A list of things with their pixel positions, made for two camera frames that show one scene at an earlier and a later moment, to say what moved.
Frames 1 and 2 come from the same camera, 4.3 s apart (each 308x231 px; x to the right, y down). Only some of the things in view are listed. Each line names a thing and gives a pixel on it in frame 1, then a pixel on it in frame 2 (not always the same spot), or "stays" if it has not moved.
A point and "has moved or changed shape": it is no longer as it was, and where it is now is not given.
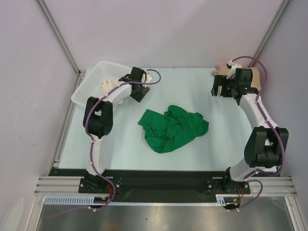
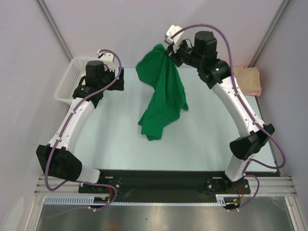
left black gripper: [137, 97] -> [118, 84]
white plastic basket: [92, 85] has moved or changed shape
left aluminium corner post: [57, 33] stays
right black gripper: [217, 84] -> [176, 57]
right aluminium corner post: [280, 12] stays
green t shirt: [173, 130] -> [158, 72]
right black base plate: [223, 185] stays
